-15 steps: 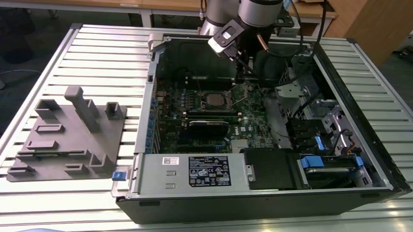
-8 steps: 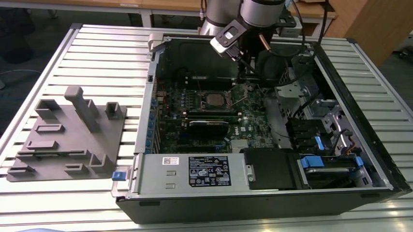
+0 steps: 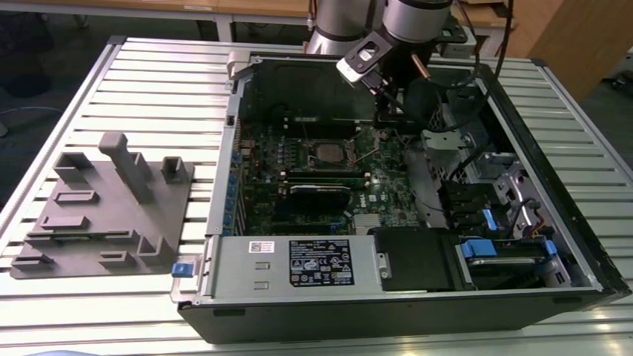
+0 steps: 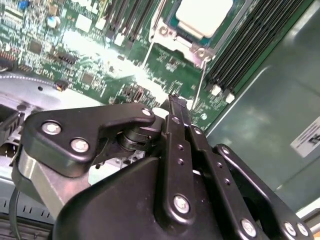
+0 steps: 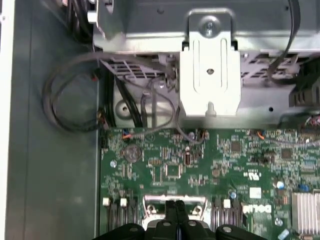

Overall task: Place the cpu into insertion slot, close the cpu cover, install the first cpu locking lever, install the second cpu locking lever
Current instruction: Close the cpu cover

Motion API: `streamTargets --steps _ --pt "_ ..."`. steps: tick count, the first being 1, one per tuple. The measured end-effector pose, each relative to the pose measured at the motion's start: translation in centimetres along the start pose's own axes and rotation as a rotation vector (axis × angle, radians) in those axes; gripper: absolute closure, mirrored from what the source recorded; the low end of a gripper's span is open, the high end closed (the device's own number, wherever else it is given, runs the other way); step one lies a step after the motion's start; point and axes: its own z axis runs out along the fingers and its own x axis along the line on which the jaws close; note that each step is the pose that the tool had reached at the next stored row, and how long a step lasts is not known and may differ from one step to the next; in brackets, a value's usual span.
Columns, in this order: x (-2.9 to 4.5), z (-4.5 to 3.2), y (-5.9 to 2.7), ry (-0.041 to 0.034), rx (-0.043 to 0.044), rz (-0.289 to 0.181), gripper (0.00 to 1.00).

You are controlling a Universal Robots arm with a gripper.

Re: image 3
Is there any silver CPU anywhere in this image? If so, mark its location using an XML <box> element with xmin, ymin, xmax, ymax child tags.
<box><xmin>316</xmin><ymin>144</ymin><xmax>346</xmax><ymax>162</ymax></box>

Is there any metal socket cover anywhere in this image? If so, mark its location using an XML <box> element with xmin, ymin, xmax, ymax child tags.
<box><xmin>306</xmin><ymin>139</ymin><xmax>357</xmax><ymax>172</ymax></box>

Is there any black RAM slot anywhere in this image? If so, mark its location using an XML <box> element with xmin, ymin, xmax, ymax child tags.
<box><xmin>286</xmin><ymin>169</ymin><xmax>366</xmax><ymax>177</ymax></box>

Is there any black plastic bay cover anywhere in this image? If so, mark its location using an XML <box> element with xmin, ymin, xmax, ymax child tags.
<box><xmin>368</xmin><ymin>226</ymin><xmax>470</xmax><ymax>294</ymax></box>

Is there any green motherboard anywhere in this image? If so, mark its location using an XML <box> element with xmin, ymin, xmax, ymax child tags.
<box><xmin>236</xmin><ymin>111</ymin><xmax>432</xmax><ymax>238</ymax></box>

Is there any black graphics card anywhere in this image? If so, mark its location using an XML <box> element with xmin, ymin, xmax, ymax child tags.
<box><xmin>288</xmin><ymin>184</ymin><xmax>354</xmax><ymax>213</ymax></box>

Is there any wooden cabinet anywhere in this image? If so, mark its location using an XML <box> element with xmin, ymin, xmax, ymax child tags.
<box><xmin>497</xmin><ymin>0</ymin><xmax>633</xmax><ymax>107</ymax></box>

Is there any hard disk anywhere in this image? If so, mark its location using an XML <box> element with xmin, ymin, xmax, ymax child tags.
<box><xmin>466</xmin><ymin>257</ymin><xmax>541</xmax><ymax>291</ymax></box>

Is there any silver power supply unit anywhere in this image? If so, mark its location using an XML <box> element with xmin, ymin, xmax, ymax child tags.
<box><xmin>209</xmin><ymin>235</ymin><xmax>385</xmax><ymax>297</ymax></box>

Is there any black PC case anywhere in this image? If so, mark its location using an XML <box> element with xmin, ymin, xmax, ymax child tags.
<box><xmin>169</xmin><ymin>50</ymin><xmax>633</xmax><ymax>345</ymax></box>

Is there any grey parts rack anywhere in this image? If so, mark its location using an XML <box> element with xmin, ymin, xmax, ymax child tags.
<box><xmin>8</xmin><ymin>131</ymin><xmax>197</xmax><ymax>280</ymax></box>

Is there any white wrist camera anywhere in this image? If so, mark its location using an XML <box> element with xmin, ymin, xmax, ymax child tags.
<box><xmin>336</xmin><ymin>31</ymin><xmax>397</xmax><ymax>85</ymax></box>

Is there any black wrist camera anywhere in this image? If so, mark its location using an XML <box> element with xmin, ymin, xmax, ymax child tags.
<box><xmin>437</xmin><ymin>16</ymin><xmax>480</xmax><ymax>57</ymax></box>

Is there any silver metal bracket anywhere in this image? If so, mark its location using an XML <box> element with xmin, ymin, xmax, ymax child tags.
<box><xmin>421</xmin><ymin>127</ymin><xmax>474</xmax><ymax>152</ymax></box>

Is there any black camera cable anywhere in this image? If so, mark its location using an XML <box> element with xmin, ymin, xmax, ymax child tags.
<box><xmin>457</xmin><ymin>0</ymin><xmax>516</xmax><ymax>90</ymax></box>

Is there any black case cable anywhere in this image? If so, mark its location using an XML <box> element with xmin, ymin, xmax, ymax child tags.
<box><xmin>446</xmin><ymin>142</ymin><xmax>478</xmax><ymax>194</ymax></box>

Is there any wooden desk white frame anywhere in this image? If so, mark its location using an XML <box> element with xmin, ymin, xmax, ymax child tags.
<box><xmin>217</xmin><ymin>0</ymin><xmax>520</xmax><ymax>56</ymax></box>
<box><xmin>0</xmin><ymin>0</ymin><xmax>233</xmax><ymax>42</ymax></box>

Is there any blue disk carrier handle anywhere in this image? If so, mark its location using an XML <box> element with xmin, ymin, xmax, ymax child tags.
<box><xmin>458</xmin><ymin>239</ymin><xmax>498</xmax><ymax>258</ymax></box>

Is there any coloured wire bundle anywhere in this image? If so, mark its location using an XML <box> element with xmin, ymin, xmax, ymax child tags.
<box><xmin>524</xmin><ymin>217</ymin><xmax>553</xmax><ymax>240</ymax></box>

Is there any light blue cable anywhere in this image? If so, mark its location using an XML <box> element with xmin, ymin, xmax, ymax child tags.
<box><xmin>0</xmin><ymin>105</ymin><xmax>68</xmax><ymax>139</ymax></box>

